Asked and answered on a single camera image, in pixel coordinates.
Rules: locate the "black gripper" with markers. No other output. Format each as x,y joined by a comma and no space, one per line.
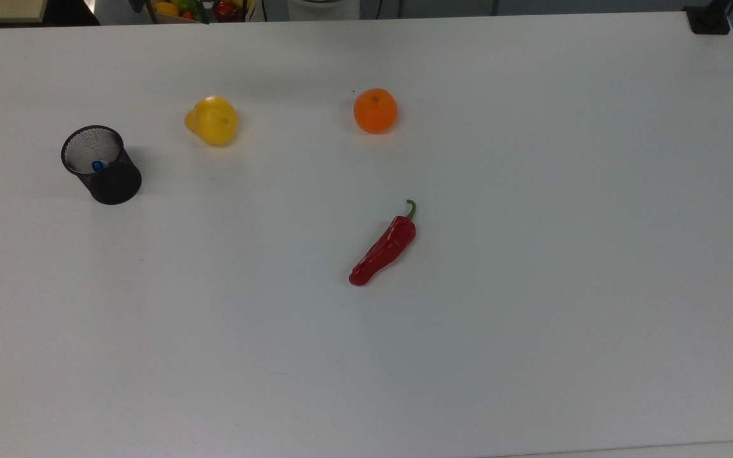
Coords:
205,6

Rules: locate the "white marker pen blue cap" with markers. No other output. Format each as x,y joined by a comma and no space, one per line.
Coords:
97,165

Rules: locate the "black mesh pen cup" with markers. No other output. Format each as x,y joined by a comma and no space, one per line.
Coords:
115,184

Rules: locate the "cardboard box of toy fruit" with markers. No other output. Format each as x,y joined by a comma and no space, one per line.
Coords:
179,9

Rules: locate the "yellow pear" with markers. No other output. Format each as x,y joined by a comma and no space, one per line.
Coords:
215,121

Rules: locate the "orange fruit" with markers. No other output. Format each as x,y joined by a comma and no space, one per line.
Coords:
375,111

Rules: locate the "beige wooden board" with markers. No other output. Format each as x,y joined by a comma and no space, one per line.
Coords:
0,9

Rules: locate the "red chili pepper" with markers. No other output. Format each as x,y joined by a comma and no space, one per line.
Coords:
384,249

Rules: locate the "black clamped camera pole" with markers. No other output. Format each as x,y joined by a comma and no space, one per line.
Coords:
709,19

